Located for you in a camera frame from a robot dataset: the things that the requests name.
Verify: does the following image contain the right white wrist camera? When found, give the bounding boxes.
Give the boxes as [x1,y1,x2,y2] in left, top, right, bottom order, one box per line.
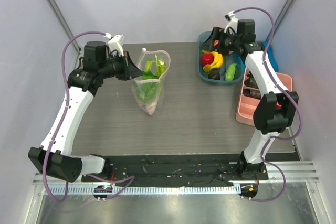
[224,11,238,34]

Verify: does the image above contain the clear pink-dotted zip bag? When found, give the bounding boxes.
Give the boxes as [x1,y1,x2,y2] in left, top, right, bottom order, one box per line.
[132,48,171,116]

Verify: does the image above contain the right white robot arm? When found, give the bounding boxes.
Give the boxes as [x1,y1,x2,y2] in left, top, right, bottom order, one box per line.
[200,19,299,179]

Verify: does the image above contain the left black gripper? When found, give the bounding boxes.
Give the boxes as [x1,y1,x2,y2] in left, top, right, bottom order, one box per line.
[99,51,143,81]

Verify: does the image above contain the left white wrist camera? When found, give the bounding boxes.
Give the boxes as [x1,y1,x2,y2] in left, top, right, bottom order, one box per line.
[104,33,125,57]

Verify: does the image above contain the dark items in organizer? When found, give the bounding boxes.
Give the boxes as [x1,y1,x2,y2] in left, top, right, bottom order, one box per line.
[243,72,261,100]

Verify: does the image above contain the yellow banana bunch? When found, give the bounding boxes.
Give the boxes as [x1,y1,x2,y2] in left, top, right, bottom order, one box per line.
[202,50,224,72]

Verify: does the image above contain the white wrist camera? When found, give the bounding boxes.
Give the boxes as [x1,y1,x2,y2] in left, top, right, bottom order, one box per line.
[224,11,238,34]
[104,33,125,57]

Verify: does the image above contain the dark brown mushroom toy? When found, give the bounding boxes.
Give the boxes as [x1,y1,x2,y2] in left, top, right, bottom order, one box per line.
[208,71,221,80]

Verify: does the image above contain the blue cloth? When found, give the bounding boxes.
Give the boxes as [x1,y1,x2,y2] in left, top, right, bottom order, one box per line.
[267,45,279,72]

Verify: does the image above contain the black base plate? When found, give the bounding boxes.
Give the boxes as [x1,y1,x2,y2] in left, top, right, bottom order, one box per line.
[81,154,270,187]

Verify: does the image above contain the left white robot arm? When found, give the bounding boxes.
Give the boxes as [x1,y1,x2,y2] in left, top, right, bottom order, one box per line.
[28,36,142,182]

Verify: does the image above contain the red tomato toy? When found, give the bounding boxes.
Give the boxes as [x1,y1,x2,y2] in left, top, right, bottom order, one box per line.
[200,53,214,66]

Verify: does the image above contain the teal food tray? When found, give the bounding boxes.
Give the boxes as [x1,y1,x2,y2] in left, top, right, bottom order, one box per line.
[196,31,245,85]

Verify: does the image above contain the green lettuce head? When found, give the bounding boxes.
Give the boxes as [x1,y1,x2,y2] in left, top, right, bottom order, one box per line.
[134,54,167,103]

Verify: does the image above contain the pink divided organizer tray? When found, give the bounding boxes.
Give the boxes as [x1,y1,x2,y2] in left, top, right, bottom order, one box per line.
[236,69,299,134]

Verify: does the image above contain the green cucumber toy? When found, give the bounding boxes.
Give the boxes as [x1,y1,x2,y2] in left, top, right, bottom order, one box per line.
[224,63,237,81]

